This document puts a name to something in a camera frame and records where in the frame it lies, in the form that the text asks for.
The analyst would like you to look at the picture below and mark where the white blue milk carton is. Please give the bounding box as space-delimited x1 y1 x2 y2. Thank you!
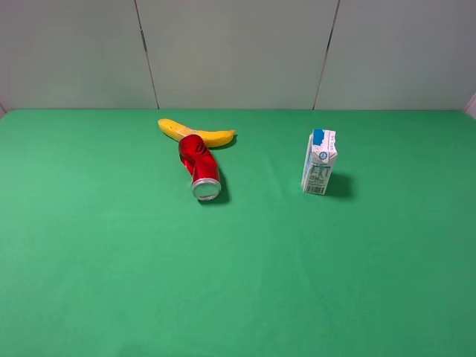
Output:
301 129 338 195

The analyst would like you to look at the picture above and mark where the crushed red soda can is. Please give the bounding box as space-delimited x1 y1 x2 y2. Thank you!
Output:
178 134 222 201

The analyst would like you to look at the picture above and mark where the yellow banana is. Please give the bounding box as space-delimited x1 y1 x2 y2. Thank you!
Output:
158 118 235 148

